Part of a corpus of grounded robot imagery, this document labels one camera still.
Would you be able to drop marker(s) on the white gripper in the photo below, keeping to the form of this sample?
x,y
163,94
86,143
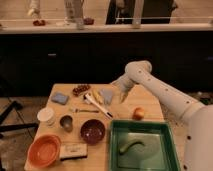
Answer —
x,y
125,84

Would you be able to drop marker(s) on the grey-blue towel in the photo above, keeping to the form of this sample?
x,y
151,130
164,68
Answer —
x,y
107,95

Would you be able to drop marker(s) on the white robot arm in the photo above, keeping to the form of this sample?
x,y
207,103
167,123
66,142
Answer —
x,y
198,155

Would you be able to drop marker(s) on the purple bowl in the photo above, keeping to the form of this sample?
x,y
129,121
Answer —
x,y
92,131

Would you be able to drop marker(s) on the orange bowl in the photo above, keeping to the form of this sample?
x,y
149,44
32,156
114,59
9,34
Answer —
x,y
44,151

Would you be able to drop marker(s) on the red-orange apple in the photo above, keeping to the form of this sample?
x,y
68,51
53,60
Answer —
x,y
138,113

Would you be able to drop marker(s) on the yellow banana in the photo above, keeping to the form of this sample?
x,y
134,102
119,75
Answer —
x,y
98,97

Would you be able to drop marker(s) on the bunch of red grapes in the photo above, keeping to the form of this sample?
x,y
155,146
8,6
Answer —
x,y
80,89

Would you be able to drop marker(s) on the green plastic tray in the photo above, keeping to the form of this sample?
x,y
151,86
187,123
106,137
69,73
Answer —
x,y
141,146

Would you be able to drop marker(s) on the metal cup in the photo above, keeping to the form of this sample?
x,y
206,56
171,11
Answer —
x,y
66,123

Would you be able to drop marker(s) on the blue sponge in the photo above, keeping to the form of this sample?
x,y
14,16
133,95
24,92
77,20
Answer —
x,y
59,98

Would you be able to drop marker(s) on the white cup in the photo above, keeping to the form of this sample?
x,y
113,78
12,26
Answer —
x,y
46,115

